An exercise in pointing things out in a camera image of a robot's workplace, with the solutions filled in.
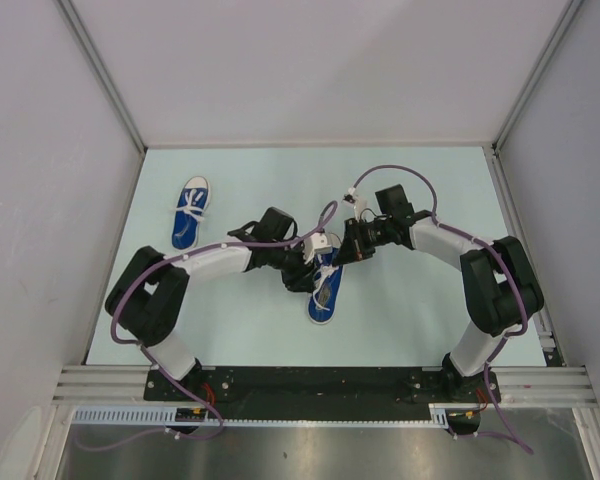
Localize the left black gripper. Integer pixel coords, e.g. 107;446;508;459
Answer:
267;239;319;293

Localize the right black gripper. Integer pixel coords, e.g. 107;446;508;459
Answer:
332;217;393;267

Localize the white shoelace of sneaker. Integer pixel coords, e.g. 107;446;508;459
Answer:
310;265;343;314

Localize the blue sneaker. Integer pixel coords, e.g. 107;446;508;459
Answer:
171;176;211;250
307;232;344;325

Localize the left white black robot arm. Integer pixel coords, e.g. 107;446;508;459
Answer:
105;207;331;400

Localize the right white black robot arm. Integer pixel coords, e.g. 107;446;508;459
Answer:
334;185;544;401

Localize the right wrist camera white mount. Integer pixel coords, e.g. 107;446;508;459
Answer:
342;186;368;220

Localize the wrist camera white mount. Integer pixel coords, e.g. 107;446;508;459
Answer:
302;232;334;264
342;186;368;220

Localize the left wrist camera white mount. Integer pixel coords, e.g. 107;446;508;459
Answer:
302;232;334;264

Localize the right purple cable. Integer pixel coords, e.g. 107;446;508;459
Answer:
352;163;534;455

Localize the purple cable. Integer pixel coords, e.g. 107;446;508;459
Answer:
352;163;534;455
73;200;339;454

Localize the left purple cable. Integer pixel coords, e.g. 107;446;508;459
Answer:
73;200;339;454

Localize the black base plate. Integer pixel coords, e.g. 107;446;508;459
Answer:
143;366;501;423

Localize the white slotted cable duct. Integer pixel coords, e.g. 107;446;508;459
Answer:
72;406;461;429

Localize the aluminium corner post right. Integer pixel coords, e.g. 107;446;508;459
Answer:
491;0;586;153

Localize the aluminium corner post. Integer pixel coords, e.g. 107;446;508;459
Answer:
491;0;586;153
54;0;148;157

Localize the aluminium corner post left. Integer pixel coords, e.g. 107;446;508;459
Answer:
54;0;148;157

